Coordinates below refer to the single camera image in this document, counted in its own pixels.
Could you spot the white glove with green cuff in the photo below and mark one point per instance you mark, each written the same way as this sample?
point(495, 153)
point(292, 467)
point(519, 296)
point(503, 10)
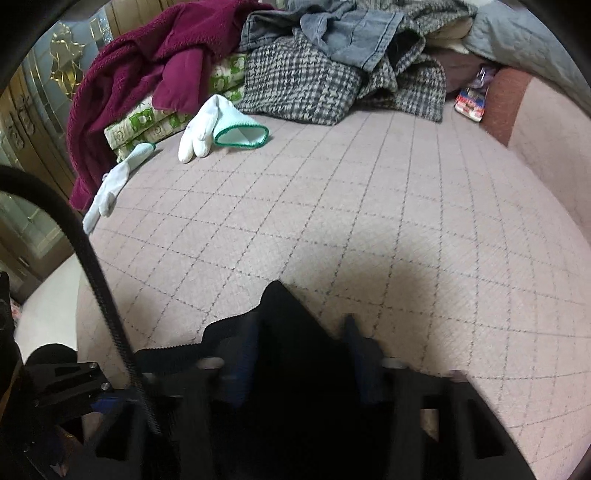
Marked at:
point(203, 124)
point(113, 184)

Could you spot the cream cloth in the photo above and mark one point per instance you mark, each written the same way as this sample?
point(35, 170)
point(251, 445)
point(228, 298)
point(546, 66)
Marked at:
point(448, 41)

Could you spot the brown cloth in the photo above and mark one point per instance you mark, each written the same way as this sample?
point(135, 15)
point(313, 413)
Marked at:
point(457, 69)

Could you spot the maroon fleece garment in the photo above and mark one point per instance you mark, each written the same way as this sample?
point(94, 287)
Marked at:
point(138, 60)

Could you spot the grey denim garment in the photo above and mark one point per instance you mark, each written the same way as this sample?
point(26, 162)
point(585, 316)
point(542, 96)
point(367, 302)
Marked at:
point(355, 32)

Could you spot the pink bolster cushion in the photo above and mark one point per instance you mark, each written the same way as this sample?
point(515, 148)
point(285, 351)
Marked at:
point(545, 138)

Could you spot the shiny plastic wrapper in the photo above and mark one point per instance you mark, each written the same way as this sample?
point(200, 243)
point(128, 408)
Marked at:
point(482, 78)

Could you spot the green printed folded blanket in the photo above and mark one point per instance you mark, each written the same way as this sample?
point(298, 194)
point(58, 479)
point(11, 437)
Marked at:
point(138, 124)

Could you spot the houndstooth wool coat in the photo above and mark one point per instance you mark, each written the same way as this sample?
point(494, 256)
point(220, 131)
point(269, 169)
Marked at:
point(295, 78)

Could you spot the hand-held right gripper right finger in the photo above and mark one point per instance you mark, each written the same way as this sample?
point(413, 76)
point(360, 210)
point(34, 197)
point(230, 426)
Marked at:
point(364, 360)

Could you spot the grey quilted pillow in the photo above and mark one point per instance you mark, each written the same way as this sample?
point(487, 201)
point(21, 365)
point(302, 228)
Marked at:
point(521, 41)

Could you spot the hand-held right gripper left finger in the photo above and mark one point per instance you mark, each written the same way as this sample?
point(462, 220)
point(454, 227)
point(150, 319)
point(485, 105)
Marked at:
point(238, 369)

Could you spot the pink quilted bed cover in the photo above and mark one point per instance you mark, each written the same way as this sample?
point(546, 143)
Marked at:
point(369, 207)

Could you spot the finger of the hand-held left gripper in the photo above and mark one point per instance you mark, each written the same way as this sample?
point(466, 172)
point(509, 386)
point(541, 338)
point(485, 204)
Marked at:
point(69, 381)

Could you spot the colourful snack packet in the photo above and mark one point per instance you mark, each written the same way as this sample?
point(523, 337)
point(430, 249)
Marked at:
point(468, 104)

